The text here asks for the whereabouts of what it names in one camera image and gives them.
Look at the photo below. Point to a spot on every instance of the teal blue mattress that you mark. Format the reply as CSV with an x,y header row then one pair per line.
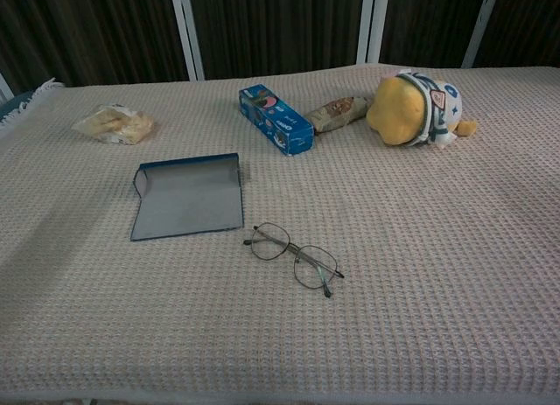
x,y
13,103

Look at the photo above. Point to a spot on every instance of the clear bag of yellow snacks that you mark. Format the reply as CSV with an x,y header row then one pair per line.
x,y
114,123

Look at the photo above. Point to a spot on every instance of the beige waffle blanket with fringe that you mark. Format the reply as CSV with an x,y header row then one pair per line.
x,y
394,256

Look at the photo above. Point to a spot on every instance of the yellow plush toy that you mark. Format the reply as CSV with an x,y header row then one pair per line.
x,y
398,112

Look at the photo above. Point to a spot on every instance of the white partition frame post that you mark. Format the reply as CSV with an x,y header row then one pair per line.
x,y
4,88
188,29
372,24
479,29

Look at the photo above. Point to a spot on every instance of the brown snack wrapper pack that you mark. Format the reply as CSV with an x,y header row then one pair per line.
x,y
337,112

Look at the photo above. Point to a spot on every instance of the thin metal eyeglasses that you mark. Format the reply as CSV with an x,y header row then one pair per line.
x,y
289,248

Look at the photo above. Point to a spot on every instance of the blue Oreo cookie box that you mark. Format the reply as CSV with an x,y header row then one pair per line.
x,y
280,120

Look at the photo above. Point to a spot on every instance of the blue glasses case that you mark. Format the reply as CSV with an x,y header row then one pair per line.
x,y
188,204

